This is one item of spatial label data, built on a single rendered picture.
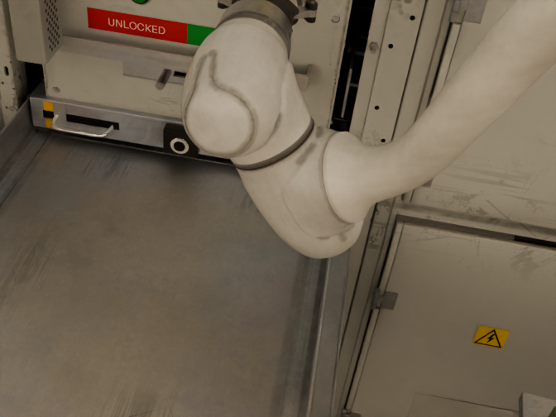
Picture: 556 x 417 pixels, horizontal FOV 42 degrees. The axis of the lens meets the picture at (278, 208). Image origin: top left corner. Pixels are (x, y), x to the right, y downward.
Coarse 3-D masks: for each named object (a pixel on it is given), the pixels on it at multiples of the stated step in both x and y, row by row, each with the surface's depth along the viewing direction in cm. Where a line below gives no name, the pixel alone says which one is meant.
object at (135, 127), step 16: (32, 96) 125; (48, 96) 125; (32, 112) 127; (48, 112) 126; (80, 112) 125; (96, 112) 125; (112, 112) 124; (128, 112) 124; (80, 128) 127; (96, 128) 127; (128, 128) 126; (144, 128) 125; (160, 128) 125; (144, 144) 128; (160, 144) 127
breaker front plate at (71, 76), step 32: (64, 0) 114; (96, 0) 113; (128, 0) 112; (160, 0) 111; (192, 0) 110; (320, 0) 107; (64, 32) 117; (96, 32) 116; (320, 32) 111; (64, 64) 121; (96, 64) 120; (128, 64) 119; (320, 64) 114; (64, 96) 125; (96, 96) 124; (128, 96) 123; (160, 96) 122; (320, 96) 118
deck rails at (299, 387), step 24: (24, 120) 126; (0, 144) 118; (24, 144) 127; (0, 168) 120; (24, 168) 122; (0, 192) 117; (312, 264) 111; (312, 288) 108; (312, 312) 104; (312, 336) 101; (288, 360) 97; (312, 360) 97; (288, 384) 94; (312, 384) 87; (288, 408) 91
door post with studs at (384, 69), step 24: (384, 0) 106; (408, 0) 105; (384, 24) 109; (408, 24) 108; (384, 48) 111; (408, 48) 110; (384, 72) 113; (360, 96) 117; (384, 96) 116; (360, 120) 120; (384, 120) 119; (360, 240) 136
